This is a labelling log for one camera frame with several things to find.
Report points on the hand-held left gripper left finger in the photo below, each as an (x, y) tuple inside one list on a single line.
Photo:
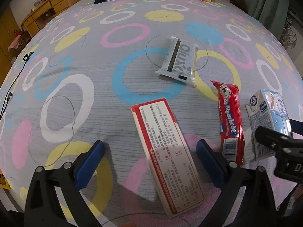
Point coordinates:
[(91, 164)]

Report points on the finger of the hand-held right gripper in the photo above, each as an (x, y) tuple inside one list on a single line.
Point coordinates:
[(272, 138), (297, 127)]

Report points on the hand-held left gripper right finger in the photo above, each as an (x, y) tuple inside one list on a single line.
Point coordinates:
[(210, 166)]

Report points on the blue milk carton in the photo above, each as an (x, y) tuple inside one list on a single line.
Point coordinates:
[(265, 113)]

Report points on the red and white box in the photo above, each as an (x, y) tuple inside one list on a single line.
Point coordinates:
[(165, 146)]

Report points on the teal cardboard box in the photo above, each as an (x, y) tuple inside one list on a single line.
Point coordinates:
[(294, 201)]

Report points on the red candy packet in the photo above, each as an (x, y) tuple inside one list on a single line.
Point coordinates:
[(229, 113)]

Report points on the bed with circle-print sheet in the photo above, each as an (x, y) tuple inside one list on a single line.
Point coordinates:
[(94, 52)]

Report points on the silver snack packet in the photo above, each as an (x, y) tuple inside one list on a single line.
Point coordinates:
[(180, 56)]

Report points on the dark cloth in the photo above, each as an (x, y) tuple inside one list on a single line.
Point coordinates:
[(233, 1)]

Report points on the pink cloth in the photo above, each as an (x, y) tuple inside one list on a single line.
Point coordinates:
[(15, 41)]

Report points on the wooden wardrobe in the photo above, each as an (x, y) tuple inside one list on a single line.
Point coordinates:
[(6, 28)]

